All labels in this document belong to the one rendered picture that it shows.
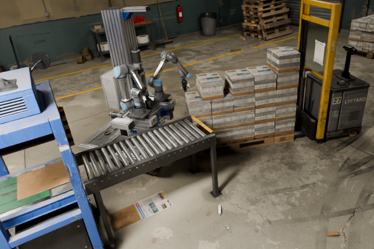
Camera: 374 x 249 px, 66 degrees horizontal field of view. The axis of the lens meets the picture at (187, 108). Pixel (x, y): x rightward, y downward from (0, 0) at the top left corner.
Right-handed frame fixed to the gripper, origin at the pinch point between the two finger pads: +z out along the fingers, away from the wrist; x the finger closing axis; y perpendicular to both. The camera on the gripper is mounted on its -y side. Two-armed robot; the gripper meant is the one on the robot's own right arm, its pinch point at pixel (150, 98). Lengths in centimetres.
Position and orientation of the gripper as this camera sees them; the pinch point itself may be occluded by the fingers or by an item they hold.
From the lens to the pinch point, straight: 295.0
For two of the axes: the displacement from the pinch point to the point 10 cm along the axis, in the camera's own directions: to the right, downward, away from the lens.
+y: 0.0, 9.2, 3.9
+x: -7.7, 2.5, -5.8
